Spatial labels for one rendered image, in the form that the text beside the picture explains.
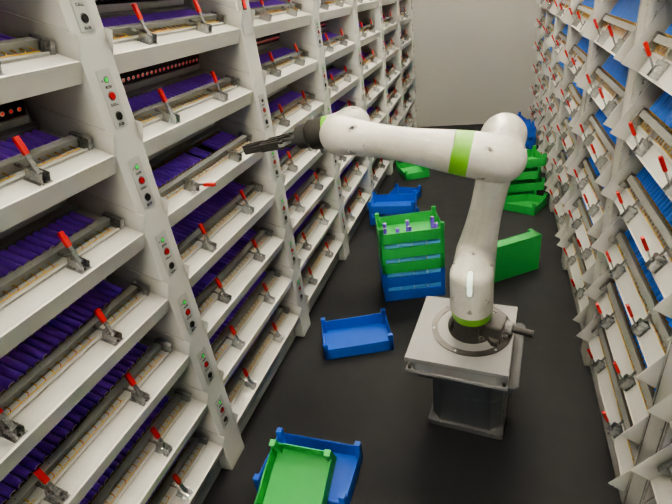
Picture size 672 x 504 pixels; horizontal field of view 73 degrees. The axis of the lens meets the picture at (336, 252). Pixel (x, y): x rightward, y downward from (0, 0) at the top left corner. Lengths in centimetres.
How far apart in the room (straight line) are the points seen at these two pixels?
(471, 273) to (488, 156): 38
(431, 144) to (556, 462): 107
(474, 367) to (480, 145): 65
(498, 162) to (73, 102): 97
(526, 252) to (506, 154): 134
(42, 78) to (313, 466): 123
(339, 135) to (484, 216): 52
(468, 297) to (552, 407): 61
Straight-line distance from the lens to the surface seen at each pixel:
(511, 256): 243
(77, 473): 123
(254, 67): 174
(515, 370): 156
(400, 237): 213
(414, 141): 121
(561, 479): 168
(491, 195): 142
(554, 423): 181
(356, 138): 123
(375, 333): 211
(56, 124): 123
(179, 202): 133
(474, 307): 143
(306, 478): 156
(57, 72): 109
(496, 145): 119
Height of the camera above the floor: 134
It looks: 29 degrees down
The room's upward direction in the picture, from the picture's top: 8 degrees counter-clockwise
